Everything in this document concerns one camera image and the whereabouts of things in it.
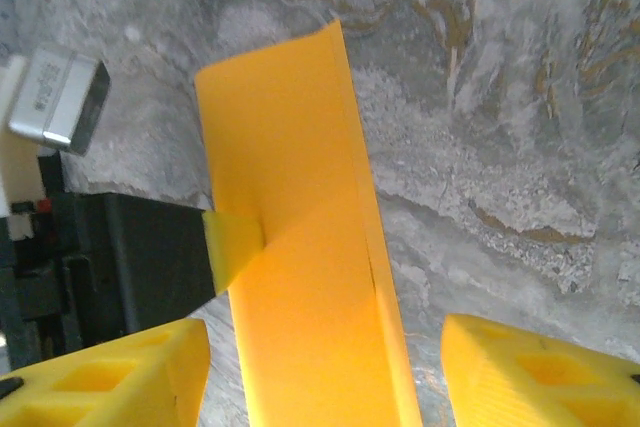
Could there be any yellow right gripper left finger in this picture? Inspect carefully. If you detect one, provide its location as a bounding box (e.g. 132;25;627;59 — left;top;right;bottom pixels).
0;318;211;427

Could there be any orange cloth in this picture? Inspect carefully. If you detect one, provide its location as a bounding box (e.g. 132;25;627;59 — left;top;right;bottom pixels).
193;19;424;427

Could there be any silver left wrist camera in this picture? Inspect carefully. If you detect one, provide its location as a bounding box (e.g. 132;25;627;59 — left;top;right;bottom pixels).
7;46;112;157

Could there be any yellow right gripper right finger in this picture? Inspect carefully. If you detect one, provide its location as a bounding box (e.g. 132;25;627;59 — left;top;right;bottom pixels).
438;313;640;427

